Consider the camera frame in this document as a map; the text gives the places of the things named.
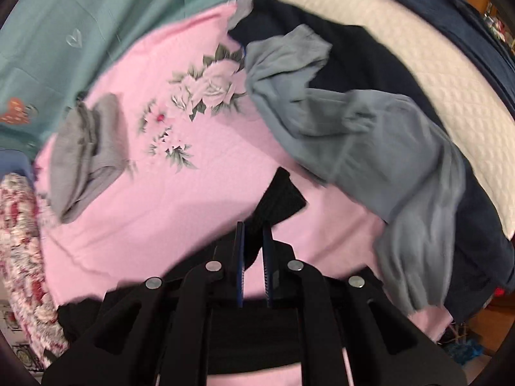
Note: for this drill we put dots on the grey-blue garment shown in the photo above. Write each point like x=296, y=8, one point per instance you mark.
x=354, y=144

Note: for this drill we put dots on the pink floral blanket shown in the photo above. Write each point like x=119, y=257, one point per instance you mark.
x=161, y=193

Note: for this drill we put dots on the red floral quilt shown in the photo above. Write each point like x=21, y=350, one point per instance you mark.
x=24, y=257

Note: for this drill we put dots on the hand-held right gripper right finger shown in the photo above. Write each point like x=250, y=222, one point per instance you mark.
x=267, y=261

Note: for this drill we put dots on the navy garment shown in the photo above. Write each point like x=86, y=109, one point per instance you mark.
x=362, y=60

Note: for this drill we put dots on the white quilted blanket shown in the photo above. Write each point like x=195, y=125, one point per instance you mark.
x=442, y=72

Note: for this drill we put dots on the dark blue cloth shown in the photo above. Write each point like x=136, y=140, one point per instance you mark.
x=442, y=12

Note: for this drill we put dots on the teal printed bedsheet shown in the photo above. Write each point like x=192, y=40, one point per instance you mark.
x=80, y=28

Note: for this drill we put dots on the grey cloth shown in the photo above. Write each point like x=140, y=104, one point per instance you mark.
x=86, y=157

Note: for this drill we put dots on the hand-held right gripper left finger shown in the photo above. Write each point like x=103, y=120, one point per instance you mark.
x=240, y=257

